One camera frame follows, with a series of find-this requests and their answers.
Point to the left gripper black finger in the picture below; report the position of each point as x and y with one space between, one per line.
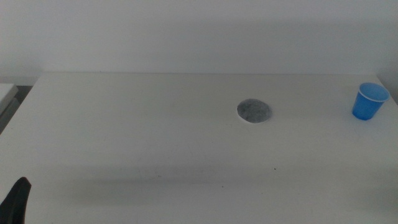
17 202

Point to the blue plastic cup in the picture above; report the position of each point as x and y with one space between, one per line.
367 105

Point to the round grey cup mat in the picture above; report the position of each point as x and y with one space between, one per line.
254 110

